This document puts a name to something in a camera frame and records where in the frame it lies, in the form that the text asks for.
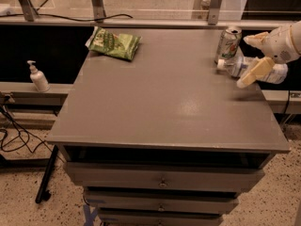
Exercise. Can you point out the white pump soap dispenser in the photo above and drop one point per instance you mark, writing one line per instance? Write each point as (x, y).
(37, 77)

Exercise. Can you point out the grey metal railing frame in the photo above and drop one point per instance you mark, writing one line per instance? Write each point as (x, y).
(214, 14)

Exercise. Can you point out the blue plastic water bottle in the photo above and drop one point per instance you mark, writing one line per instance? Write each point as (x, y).
(237, 65)

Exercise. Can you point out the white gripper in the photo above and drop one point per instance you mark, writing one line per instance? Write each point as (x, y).
(279, 45)

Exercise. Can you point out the grey drawer cabinet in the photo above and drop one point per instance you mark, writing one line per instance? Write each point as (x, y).
(165, 140)

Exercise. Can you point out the green 7up soda can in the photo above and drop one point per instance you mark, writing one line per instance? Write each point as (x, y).
(228, 43)

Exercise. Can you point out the black metal stand leg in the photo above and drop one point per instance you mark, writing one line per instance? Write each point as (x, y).
(43, 192)

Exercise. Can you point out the green chip bag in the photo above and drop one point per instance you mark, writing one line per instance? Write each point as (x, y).
(121, 46)

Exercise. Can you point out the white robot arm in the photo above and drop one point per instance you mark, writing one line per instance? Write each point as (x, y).
(280, 46)

